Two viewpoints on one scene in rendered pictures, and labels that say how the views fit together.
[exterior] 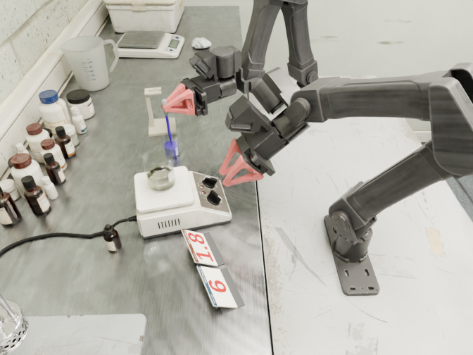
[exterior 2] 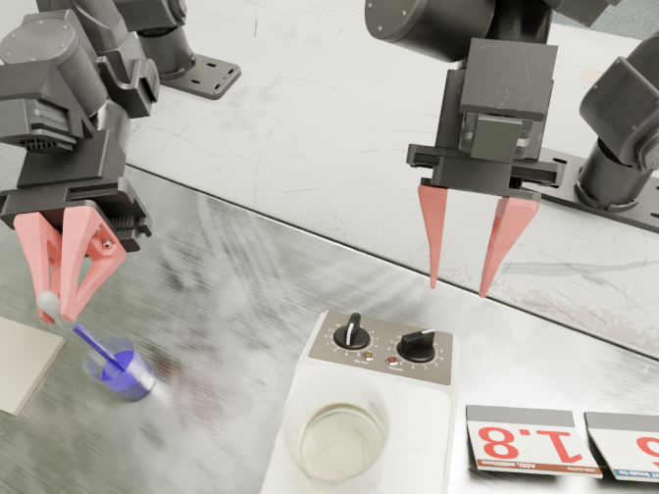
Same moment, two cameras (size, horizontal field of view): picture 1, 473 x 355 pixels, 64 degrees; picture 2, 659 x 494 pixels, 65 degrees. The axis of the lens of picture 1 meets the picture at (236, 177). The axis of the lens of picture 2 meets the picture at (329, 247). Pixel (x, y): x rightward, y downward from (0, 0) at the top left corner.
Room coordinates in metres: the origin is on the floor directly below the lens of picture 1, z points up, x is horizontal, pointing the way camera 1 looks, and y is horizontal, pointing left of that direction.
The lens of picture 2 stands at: (0.55, 0.23, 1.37)
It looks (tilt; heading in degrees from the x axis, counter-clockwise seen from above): 55 degrees down; 304
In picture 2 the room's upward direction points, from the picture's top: 7 degrees counter-clockwise
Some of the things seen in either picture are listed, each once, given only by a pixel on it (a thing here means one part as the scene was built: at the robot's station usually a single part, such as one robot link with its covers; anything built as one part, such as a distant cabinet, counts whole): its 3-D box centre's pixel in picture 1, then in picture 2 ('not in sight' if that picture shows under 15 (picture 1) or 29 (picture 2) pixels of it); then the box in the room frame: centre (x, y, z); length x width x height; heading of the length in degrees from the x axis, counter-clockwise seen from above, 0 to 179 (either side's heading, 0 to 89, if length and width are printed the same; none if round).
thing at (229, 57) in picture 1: (234, 69); (83, 74); (0.94, 0.00, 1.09); 0.12 x 0.09 x 0.12; 123
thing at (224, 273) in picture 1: (220, 285); (658, 446); (0.40, 0.03, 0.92); 0.09 x 0.06 x 0.04; 23
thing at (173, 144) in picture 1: (170, 144); (123, 370); (0.83, 0.18, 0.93); 0.04 x 0.04 x 0.06
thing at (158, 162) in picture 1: (158, 170); (338, 444); (0.61, 0.16, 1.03); 0.07 x 0.06 x 0.08; 103
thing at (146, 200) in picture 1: (163, 188); (357, 457); (0.60, 0.16, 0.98); 0.12 x 0.12 x 0.01; 14
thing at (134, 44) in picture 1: (150, 44); not in sight; (1.53, 0.35, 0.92); 0.26 x 0.19 x 0.05; 86
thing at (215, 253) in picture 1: (202, 246); (528, 437); (0.49, 0.07, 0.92); 0.09 x 0.06 x 0.04; 23
